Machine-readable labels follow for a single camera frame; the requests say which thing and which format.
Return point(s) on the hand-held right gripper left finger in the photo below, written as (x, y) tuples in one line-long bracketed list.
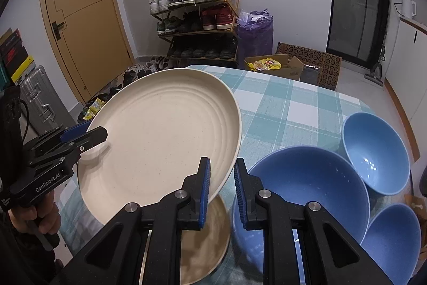
[(205, 191)]

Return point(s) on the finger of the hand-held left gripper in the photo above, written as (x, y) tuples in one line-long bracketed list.
[(95, 136), (75, 132)]

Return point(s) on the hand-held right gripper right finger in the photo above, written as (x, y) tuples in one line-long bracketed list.
[(239, 195)]

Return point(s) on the cream ribbed plate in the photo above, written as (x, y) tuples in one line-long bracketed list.
[(203, 251), (160, 138)]

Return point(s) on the person's left hand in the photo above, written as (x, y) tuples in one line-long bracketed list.
[(26, 218)]

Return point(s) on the yellow snack wrapper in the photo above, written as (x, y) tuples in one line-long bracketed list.
[(95, 104)]

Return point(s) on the silver suitcase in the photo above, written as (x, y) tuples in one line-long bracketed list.
[(40, 94)]

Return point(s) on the scattered pile of sneakers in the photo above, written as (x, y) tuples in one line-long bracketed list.
[(140, 71)]

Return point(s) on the black yellow shoe box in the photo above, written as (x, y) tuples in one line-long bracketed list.
[(21, 69)]

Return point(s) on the teal checked tablecloth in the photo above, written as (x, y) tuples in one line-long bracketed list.
[(300, 104)]

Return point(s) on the black red shoe box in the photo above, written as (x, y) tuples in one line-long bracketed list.
[(10, 44)]

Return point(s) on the yellow wooden door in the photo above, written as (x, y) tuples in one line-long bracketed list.
[(86, 4)]

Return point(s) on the yellow snack packet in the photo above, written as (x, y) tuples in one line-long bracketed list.
[(267, 64)]

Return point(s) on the open cardboard box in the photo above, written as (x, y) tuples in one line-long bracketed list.
[(290, 71)]

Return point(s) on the dark foil-edged board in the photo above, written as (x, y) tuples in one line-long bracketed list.
[(312, 74)]

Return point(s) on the purple plastic bag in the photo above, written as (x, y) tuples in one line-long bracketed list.
[(255, 38)]

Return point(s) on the grey floor mop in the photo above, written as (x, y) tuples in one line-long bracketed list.
[(375, 71)]

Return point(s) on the white base cabinets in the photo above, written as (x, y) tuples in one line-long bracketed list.
[(405, 64)]

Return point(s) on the black framed glass door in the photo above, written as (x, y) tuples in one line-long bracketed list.
[(357, 4)]

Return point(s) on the white electric kettle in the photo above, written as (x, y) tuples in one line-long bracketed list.
[(408, 6)]

